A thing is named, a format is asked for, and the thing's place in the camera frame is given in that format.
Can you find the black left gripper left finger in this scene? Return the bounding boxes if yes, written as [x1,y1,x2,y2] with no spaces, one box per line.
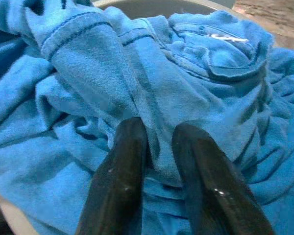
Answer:
[75,117,147,235]

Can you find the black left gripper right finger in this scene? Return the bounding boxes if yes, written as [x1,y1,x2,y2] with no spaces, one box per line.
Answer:
[172,123,275,235]

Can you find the blue shirt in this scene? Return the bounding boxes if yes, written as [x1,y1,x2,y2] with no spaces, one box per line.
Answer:
[0,0,294,235]

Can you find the white round laundry basin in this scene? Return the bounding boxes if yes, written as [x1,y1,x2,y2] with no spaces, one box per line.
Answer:
[0,0,277,235]

